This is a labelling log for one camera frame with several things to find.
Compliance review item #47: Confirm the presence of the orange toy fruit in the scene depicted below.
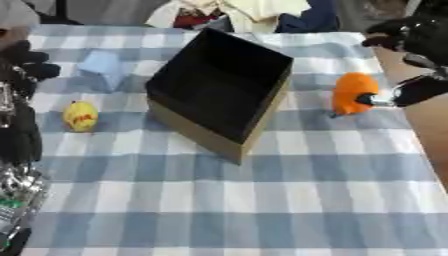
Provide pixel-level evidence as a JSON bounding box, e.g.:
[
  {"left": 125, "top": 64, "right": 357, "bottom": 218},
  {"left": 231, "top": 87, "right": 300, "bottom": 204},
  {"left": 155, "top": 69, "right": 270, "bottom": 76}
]
[{"left": 330, "top": 71, "right": 380, "bottom": 117}]

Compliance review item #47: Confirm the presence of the red fabric item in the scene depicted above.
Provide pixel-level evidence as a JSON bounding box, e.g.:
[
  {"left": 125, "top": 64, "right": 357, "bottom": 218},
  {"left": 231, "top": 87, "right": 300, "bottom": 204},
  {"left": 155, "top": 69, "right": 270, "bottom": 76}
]
[{"left": 171, "top": 7, "right": 226, "bottom": 30}]

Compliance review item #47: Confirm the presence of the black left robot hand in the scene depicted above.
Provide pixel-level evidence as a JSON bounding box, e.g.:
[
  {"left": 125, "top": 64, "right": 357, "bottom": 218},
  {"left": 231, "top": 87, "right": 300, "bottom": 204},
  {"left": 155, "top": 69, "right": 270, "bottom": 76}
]
[{"left": 0, "top": 39, "right": 63, "bottom": 166}]

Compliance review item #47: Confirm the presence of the white fabric pile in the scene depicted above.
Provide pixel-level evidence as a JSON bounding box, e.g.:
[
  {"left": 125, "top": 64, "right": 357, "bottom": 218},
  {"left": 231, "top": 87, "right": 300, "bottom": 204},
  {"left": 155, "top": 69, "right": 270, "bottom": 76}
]
[{"left": 143, "top": 0, "right": 314, "bottom": 34}]

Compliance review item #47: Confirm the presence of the tan cardboard box black inside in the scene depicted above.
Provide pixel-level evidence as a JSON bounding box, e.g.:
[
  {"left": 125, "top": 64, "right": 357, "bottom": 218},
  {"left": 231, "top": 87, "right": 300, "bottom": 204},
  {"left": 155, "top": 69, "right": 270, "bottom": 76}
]
[{"left": 143, "top": 27, "right": 296, "bottom": 166}]

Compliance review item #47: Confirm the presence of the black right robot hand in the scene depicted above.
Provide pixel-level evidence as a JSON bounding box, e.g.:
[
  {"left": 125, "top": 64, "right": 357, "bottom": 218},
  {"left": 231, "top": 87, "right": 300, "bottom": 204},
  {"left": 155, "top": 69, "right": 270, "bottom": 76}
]
[{"left": 353, "top": 14, "right": 448, "bottom": 108}]

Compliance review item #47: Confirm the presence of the light blue block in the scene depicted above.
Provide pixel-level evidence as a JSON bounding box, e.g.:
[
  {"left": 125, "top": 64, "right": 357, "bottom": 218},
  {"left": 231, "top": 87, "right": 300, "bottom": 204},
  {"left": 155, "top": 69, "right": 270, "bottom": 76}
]
[{"left": 75, "top": 49, "right": 126, "bottom": 94}]

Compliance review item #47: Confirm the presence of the dark blue fabric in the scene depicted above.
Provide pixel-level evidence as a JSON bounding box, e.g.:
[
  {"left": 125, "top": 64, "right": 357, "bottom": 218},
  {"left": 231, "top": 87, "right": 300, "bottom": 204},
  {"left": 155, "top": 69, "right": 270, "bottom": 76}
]
[{"left": 273, "top": 0, "right": 342, "bottom": 34}]

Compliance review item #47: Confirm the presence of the yellow egg-shaped toy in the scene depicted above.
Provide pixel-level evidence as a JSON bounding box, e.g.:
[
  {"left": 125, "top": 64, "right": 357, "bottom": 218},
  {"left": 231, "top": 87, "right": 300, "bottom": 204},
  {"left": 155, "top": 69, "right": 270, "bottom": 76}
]
[{"left": 61, "top": 100, "right": 100, "bottom": 133}]

